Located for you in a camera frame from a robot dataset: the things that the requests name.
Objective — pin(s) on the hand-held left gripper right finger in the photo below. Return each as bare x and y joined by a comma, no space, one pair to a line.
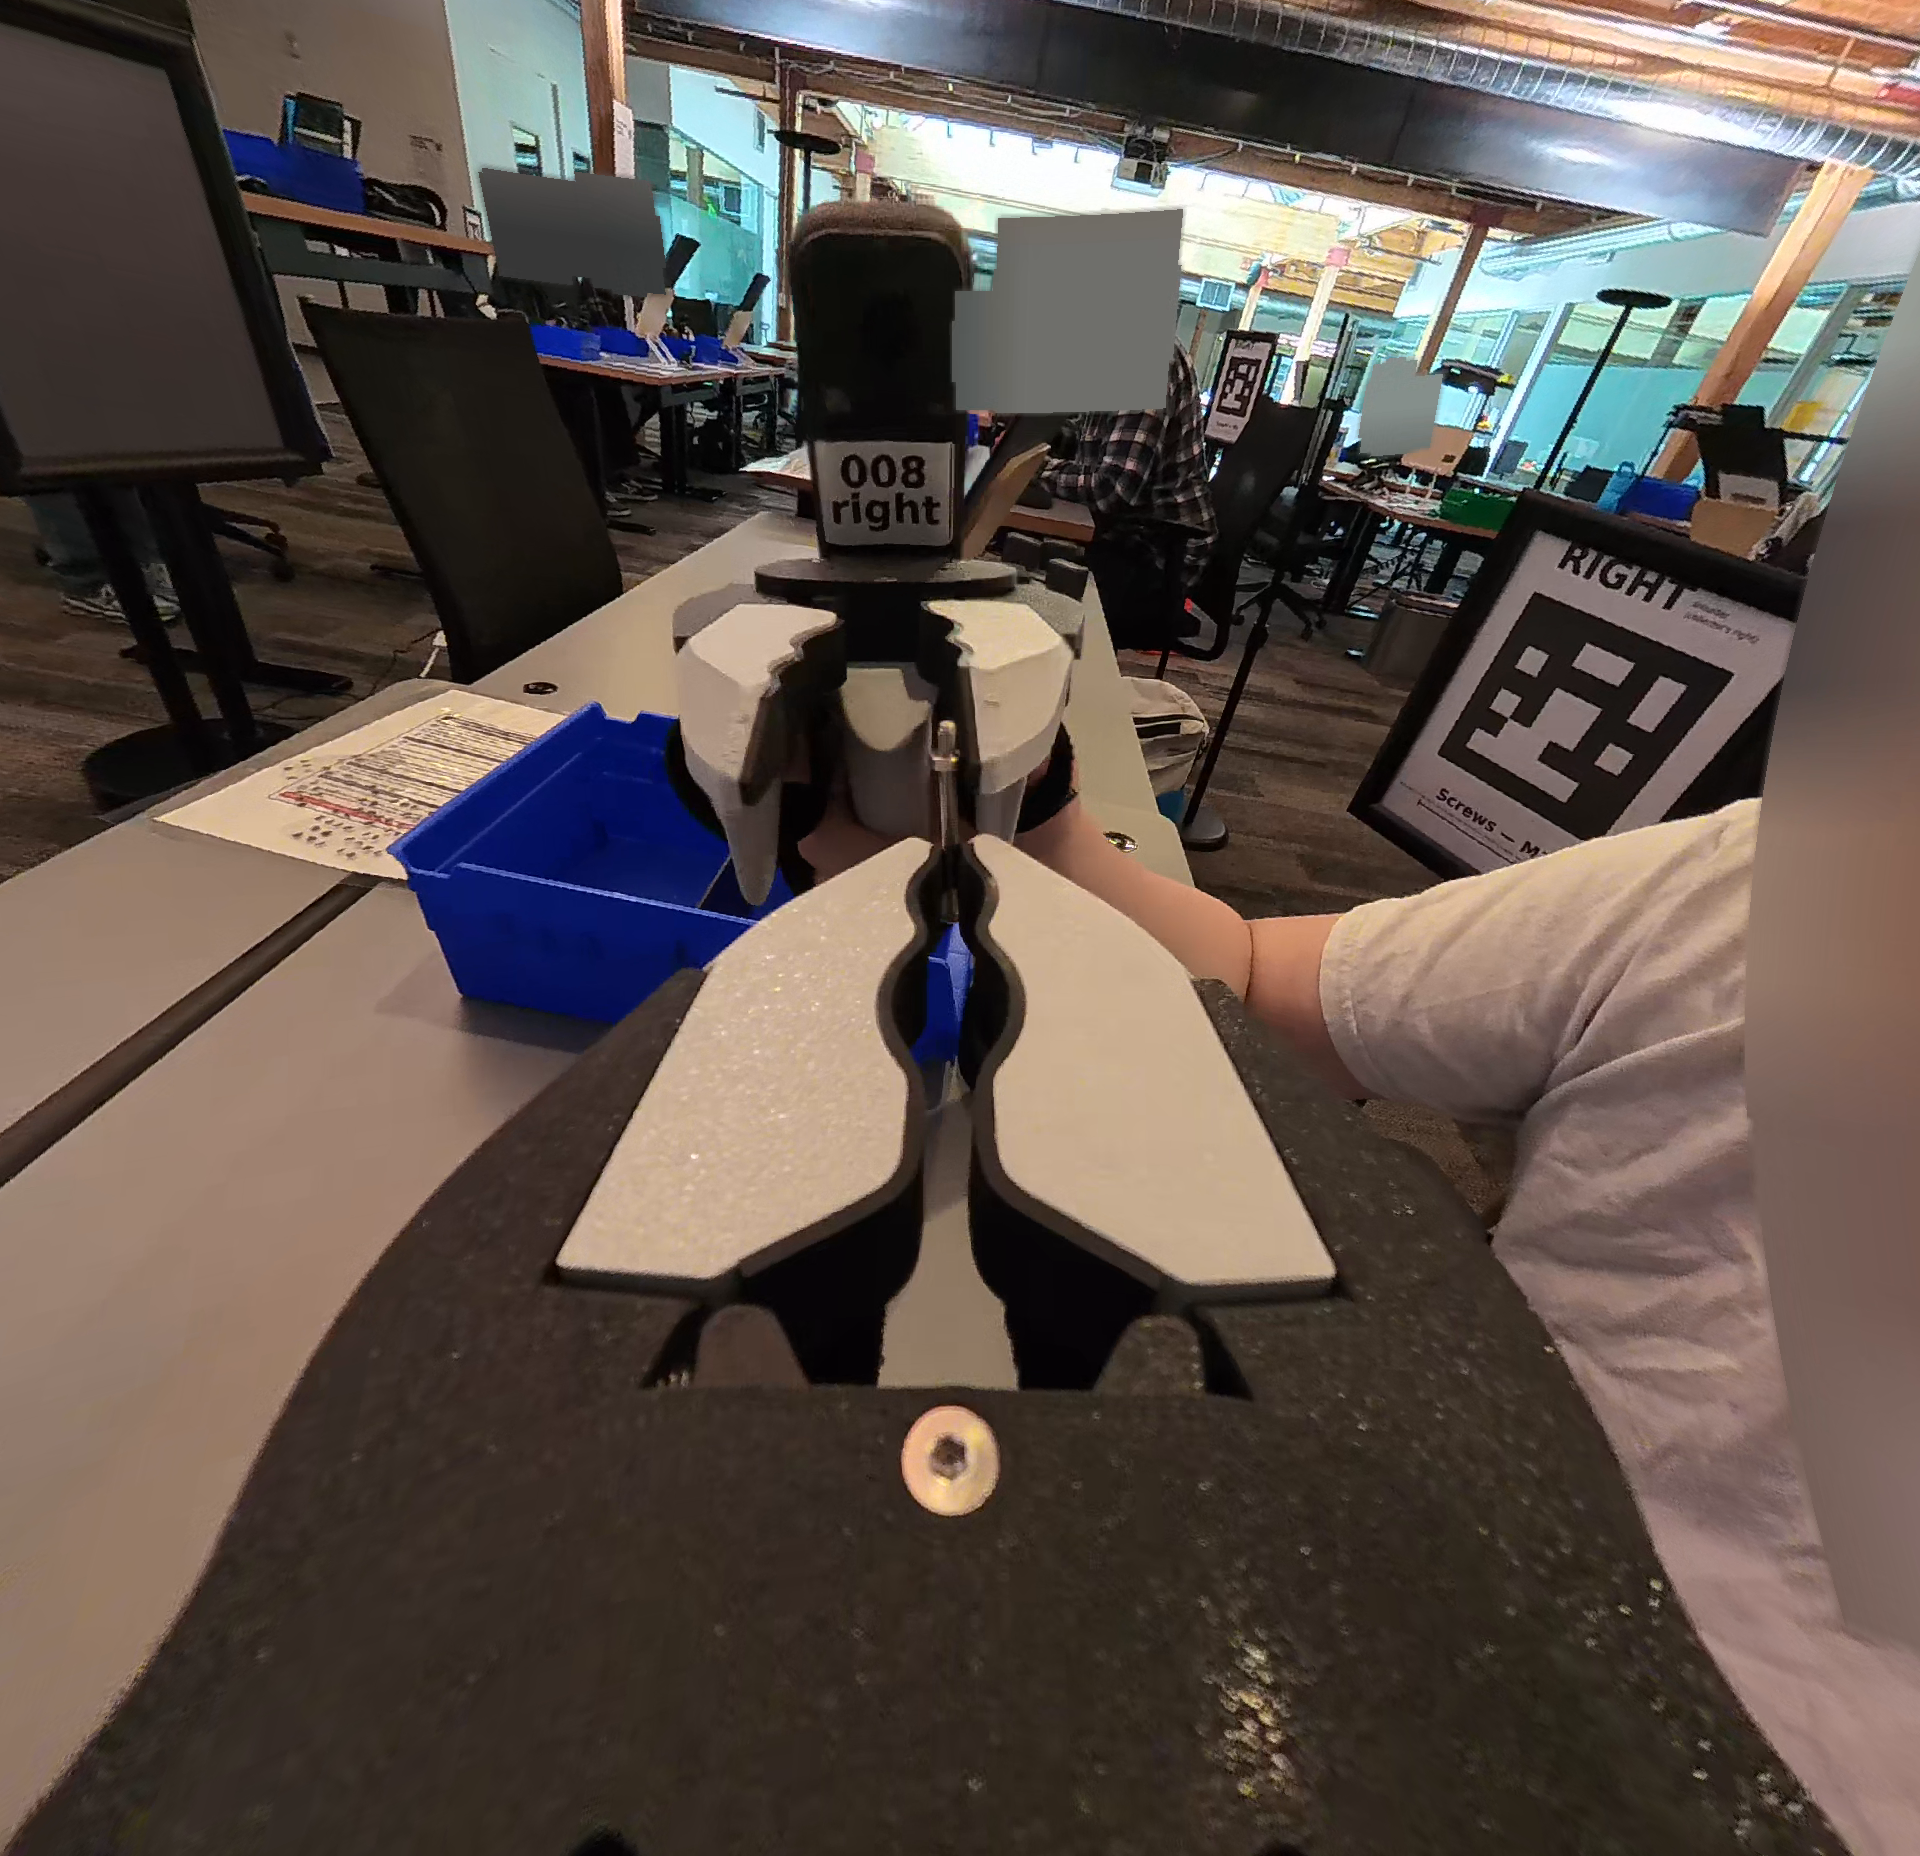
1155,1121

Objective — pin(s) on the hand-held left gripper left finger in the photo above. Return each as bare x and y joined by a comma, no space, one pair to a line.
750,1121

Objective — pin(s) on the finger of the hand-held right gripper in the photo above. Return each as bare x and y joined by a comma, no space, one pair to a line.
1012,701
728,701

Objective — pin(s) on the steel bolt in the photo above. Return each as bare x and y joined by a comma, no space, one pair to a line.
946,807

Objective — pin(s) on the divided blue plastic bin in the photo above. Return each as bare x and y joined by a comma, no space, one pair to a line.
524,927

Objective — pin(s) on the person's right forearm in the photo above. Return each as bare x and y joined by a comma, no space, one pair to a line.
1200,941

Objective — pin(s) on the person's right hand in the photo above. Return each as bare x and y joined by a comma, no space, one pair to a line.
855,857

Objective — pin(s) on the white bagged trash bin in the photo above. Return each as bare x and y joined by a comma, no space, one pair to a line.
1166,732

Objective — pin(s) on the black floor lamp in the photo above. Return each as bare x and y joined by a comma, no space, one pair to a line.
1635,299
811,139

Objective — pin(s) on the black light stand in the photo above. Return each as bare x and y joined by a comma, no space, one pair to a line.
1202,833

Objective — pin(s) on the small marker sign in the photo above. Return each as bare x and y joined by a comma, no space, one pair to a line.
1242,386

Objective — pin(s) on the printed paper sheet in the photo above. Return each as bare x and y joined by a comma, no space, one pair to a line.
346,791

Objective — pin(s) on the grey wastebasket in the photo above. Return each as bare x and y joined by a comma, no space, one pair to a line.
1403,642

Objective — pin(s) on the green storage bin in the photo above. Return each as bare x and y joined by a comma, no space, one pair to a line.
1478,507

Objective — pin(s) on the black framed marker sign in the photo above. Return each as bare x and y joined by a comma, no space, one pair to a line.
1589,717

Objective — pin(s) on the small blue storage bin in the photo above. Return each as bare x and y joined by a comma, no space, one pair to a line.
286,174

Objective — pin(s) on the black framed board on easel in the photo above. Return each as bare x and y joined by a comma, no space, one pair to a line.
119,266

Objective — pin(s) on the cardboard box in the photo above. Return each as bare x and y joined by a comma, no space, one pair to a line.
1754,512

